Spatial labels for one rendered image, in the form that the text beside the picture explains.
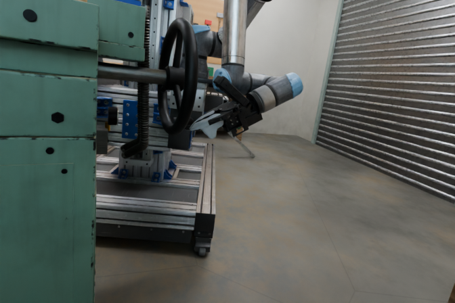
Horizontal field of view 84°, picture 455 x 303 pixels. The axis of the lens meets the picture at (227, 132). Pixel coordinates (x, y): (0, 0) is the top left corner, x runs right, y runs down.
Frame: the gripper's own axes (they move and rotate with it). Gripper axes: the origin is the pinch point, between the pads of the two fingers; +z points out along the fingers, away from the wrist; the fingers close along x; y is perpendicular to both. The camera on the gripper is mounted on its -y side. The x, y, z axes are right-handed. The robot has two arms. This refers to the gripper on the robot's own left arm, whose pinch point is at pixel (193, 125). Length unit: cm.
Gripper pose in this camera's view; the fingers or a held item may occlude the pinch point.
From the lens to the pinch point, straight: 70.6
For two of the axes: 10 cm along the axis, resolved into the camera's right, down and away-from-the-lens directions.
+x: -3.9, -2.6, 8.8
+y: 3.2, 8.6, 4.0
